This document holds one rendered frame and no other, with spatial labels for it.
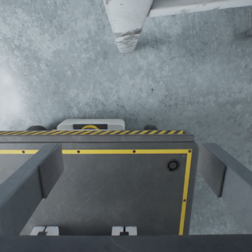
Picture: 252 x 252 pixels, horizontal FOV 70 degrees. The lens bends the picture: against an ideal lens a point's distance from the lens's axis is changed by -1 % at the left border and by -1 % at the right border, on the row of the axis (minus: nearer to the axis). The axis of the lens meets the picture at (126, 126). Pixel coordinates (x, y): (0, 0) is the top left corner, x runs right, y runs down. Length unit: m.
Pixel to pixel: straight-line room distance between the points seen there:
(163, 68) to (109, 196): 0.54
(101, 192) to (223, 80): 0.68
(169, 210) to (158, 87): 0.48
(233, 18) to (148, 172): 0.69
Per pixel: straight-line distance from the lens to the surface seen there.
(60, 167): 0.17
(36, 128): 0.81
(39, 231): 0.73
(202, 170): 0.17
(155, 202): 0.63
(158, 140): 0.52
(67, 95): 0.85
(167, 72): 0.82
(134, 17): 0.29
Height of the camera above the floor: 0.80
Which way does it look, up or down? 74 degrees down
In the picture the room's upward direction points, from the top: 180 degrees clockwise
